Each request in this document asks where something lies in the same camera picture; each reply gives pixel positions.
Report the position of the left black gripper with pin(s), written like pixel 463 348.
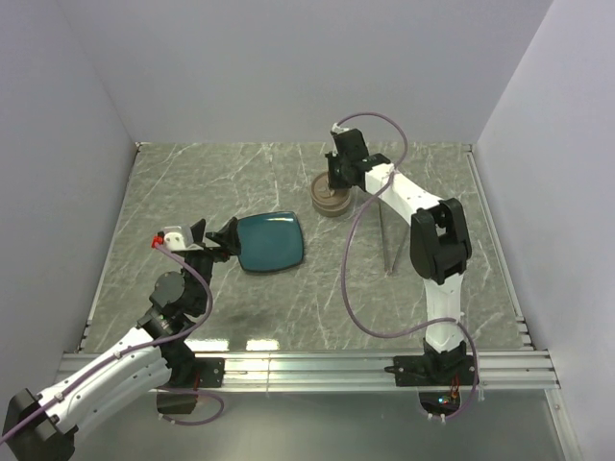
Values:
pixel 228 235

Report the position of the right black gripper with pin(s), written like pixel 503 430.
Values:
pixel 333 181

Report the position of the brown round lid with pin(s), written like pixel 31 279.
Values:
pixel 320 189

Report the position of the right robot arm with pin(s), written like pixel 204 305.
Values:
pixel 439 242

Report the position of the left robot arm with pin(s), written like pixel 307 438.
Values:
pixel 153 355

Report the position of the round metal lunch box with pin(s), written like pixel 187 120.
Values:
pixel 333 208

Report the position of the teal square plate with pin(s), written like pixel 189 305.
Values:
pixel 270 242

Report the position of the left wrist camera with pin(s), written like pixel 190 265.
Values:
pixel 174 238

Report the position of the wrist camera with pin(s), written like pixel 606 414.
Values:
pixel 336 129
pixel 174 238

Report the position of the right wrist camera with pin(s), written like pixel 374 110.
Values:
pixel 336 129

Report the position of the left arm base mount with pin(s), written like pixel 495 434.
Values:
pixel 180 394

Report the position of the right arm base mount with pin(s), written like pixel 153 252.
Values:
pixel 438 377

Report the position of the aluminium front rail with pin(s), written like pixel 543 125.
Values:
pixel 363 371

